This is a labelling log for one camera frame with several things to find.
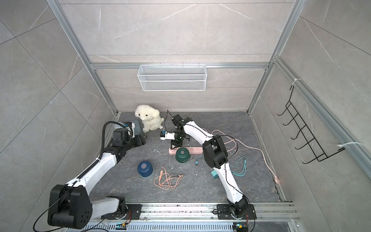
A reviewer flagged pink power strip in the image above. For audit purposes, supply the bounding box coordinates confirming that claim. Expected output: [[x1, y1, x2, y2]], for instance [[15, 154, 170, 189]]
[[169, 137, 280, 184]]

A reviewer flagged pink USB cable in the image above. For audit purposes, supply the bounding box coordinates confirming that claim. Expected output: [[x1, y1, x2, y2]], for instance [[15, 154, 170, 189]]
[[153, 166, 184, 190]]

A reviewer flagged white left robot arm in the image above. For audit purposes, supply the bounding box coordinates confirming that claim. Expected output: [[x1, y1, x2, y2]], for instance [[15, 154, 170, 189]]
[[45, 121, 148, 231]]

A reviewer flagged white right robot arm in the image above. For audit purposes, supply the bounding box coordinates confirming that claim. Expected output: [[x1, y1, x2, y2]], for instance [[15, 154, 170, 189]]
[[171, 115, 257, 220]]

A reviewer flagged grey-blue glasses case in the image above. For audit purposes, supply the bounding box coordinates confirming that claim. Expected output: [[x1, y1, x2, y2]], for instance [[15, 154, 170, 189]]
[[132, 120, 143, 135]]

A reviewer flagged white plush dog toy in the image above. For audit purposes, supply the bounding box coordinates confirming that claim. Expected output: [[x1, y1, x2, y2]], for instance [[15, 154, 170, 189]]
[[134, 105, 164, 133]]

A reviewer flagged teal USB charger adapter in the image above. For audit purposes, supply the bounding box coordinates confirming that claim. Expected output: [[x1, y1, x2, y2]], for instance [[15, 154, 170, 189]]
[[211, 170, 219, 179]]

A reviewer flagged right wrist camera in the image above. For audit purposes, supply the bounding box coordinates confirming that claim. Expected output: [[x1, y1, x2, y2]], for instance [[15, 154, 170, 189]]
[[160, 130, 175, 140]]

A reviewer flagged white wire mesh basket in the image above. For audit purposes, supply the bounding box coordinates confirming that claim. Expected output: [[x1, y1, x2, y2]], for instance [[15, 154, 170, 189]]
[[137, 64, 207, 91]]

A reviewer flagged teal USB cable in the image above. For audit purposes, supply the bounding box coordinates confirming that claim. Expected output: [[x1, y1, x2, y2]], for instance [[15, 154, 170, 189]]
[[195, 154, 247, 177]]

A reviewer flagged metal base rail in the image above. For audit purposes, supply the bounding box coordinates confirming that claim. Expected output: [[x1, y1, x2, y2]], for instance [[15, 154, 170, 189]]
[[81, 202, 304, 232]]

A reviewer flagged black wall hook rack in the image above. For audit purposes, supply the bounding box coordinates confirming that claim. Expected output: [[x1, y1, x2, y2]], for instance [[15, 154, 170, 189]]
[[277, 86, 345, 164]]

